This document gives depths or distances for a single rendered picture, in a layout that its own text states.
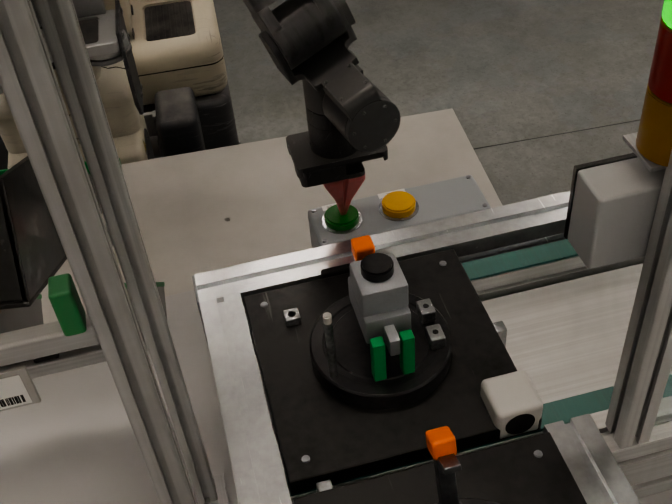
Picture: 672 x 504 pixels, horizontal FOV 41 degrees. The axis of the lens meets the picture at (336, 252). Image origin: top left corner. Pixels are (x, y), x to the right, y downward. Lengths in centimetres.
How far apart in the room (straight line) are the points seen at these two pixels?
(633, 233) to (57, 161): 43
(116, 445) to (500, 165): 188
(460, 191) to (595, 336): 24
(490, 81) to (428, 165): 178
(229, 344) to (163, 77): 90
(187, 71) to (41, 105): 136
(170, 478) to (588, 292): 58
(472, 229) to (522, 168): 165
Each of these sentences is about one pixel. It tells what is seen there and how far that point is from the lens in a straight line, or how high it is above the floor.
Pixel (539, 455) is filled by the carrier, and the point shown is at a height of 97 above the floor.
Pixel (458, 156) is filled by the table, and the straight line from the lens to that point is 131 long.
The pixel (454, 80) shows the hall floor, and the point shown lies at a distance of 306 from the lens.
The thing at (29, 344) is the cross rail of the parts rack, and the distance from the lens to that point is 50.
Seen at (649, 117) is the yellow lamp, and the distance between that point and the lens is 65.
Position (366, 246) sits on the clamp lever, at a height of 108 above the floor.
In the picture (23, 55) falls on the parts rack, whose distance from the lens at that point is 39.
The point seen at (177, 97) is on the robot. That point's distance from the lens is 170.
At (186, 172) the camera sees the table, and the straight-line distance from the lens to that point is 133.
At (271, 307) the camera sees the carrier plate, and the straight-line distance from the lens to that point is 95.
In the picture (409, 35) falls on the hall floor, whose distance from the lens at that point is 331.
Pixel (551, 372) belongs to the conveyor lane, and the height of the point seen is 92.
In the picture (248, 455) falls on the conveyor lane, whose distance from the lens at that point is 85.
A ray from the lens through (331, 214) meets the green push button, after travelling 104.
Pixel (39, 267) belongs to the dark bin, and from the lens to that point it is 54.
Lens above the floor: 165
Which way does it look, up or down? 43 degrees down
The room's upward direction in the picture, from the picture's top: 5 degrees counter-clockwise
